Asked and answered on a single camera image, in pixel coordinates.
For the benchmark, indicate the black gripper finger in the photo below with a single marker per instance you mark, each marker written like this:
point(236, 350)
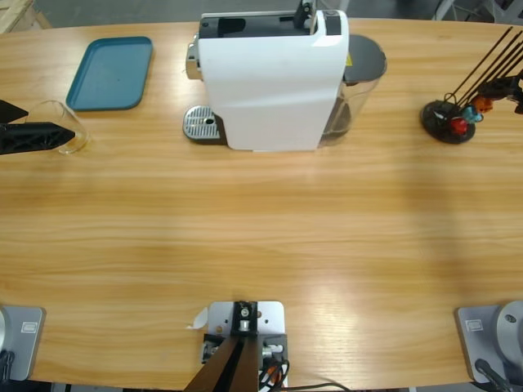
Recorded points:
point(517, 104)
point(37, 136)
point(10, 112)
point(496, 89)

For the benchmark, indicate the clear drinking glass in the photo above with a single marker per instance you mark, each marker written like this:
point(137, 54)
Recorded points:
point(79, 130)

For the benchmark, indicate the white capsule coffee machine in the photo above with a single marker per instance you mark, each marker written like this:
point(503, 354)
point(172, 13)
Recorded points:
point(269, 94)

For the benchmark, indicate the orange coffee capsule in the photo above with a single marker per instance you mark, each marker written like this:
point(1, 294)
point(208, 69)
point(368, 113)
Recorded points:
point(484, 105)

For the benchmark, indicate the blue coffee capsule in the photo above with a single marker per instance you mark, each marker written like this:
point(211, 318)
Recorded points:
point(472, 114)

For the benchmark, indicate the red coffee capsule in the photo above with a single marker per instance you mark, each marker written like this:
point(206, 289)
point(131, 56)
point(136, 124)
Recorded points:
point(459, 126)

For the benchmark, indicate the black capsule holder with rods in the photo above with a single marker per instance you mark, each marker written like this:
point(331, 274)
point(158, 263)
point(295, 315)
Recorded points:
point(439, 126)

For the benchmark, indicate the teal plastic tray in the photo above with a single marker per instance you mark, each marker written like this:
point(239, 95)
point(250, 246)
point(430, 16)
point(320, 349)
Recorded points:
point(108, 73)

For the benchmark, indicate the wooden pallet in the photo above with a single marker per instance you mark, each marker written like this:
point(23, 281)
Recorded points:
point(16, 16)

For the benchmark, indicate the clear water tank dark lid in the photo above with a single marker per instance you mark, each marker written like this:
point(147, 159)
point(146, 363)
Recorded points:
point(363, 65)

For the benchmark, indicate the silver slotted drip tray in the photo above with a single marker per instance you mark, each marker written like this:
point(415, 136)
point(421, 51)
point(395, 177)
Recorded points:
point(200, 122)

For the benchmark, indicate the white paper scrap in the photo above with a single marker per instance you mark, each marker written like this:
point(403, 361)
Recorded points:
point(199, 319)

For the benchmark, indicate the white metal frame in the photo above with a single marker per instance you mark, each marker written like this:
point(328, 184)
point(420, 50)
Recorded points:
point(441, 10)

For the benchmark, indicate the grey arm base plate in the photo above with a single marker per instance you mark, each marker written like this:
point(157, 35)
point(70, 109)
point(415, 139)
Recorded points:
point(486, 339)
point(24, 335)

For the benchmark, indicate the white mount plate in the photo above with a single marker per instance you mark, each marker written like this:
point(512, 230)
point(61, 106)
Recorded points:
point(269, 314)

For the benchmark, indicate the dark camera post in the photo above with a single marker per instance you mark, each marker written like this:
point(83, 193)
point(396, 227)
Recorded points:
point(229, 367)

